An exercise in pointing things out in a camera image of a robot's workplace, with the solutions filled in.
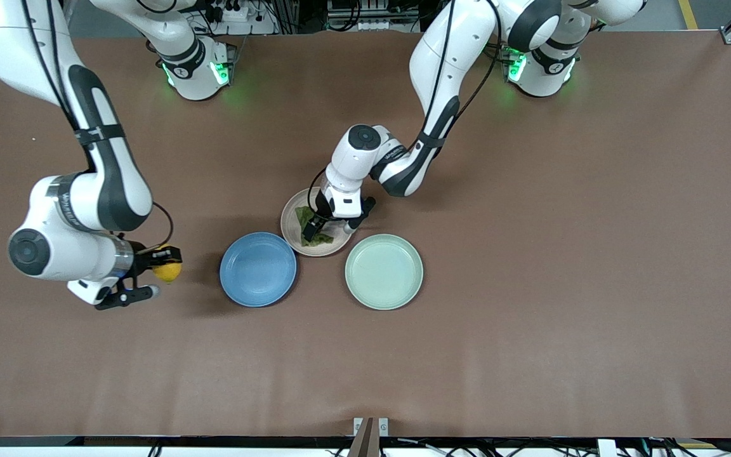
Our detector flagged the green lettuce leaf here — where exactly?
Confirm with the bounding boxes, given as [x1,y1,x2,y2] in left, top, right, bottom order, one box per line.
[296,206,334,247]

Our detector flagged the yellow lemon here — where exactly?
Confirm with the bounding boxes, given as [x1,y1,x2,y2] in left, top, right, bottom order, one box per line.
[152,244,183,284]

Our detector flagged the beige plate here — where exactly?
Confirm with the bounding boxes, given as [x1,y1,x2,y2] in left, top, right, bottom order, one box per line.
[280,187,355,258]

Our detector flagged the blue plate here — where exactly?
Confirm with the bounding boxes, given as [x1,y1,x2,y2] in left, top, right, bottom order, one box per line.
[220,231,298,308]

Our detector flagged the light green plate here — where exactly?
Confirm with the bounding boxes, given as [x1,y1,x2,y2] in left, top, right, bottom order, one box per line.
[345,234,424,311]

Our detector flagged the white electronics rack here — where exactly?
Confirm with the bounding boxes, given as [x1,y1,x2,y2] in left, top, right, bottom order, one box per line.
[324,0,423,32]

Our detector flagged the white power strip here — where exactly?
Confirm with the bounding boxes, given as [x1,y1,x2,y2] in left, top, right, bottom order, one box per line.
[204,0,252,23]

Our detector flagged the white table edge bracket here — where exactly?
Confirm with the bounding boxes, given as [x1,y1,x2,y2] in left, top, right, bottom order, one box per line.
[353,417,390,437]

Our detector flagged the brown post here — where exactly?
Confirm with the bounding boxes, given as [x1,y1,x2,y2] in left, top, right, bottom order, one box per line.
[348,417,380,457]

